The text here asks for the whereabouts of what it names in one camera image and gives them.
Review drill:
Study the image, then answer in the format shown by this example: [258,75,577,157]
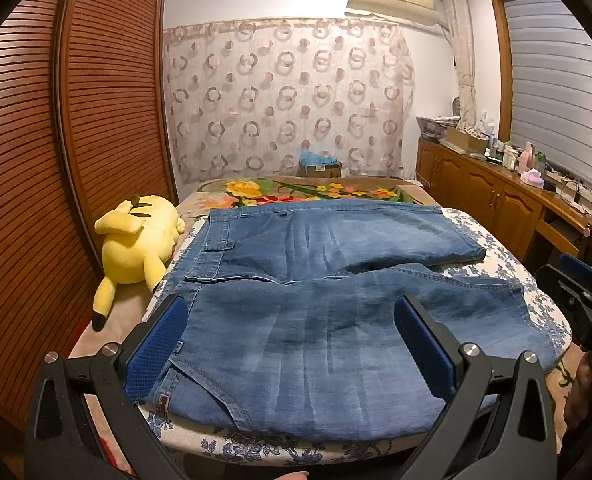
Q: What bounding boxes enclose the blue denim jeans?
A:
[143,197,559,443]

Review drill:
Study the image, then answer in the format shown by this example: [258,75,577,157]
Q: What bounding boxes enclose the right hand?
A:
[564,352,592,428]

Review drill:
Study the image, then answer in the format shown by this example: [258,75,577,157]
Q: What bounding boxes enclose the wooden sideboard cabinet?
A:
[416,139,592,272]

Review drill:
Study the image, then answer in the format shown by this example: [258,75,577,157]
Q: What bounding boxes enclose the blue floral white quilt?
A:
[140,206,574,467]

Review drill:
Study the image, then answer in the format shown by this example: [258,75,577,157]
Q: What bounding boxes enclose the floral beige bed blanket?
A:
[70,176,436,358]

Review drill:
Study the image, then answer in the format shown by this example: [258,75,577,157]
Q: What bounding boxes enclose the pink bottle on cabinet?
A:
[517,141,534,174]

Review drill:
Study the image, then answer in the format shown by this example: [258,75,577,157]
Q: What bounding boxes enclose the yellow Pikachu plush toy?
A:
[91,195,185,333]

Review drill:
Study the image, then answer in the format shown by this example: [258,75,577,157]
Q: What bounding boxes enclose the grey window blind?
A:
[500,0,592,186]

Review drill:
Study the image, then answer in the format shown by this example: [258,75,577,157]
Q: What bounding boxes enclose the cardboard box on cabinet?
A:
[444,126,489,154]

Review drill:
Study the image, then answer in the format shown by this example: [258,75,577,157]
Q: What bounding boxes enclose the cardboard box with blue bag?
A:
[297,150,341,178]

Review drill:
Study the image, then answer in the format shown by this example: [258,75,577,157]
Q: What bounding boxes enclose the beige side curtain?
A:
[442,0,476,130]

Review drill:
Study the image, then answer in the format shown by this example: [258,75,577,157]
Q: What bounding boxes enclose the brown louvered wardrobe door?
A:
[0,0,177,430]

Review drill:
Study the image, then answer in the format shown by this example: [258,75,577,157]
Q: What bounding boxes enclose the circle patterned sheer curtain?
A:
[163,18,415,185]

